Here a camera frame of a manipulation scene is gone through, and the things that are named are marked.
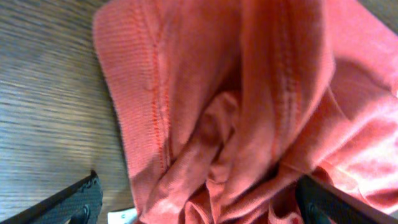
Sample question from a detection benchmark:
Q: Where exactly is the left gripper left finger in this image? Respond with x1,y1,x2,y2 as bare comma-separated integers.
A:
1,170,103,224

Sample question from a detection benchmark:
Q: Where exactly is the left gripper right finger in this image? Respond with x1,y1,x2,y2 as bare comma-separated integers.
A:
295,175,397,224

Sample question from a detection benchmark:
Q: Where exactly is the orange printed t-shirt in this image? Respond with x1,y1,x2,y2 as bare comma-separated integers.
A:
93,0,397,223

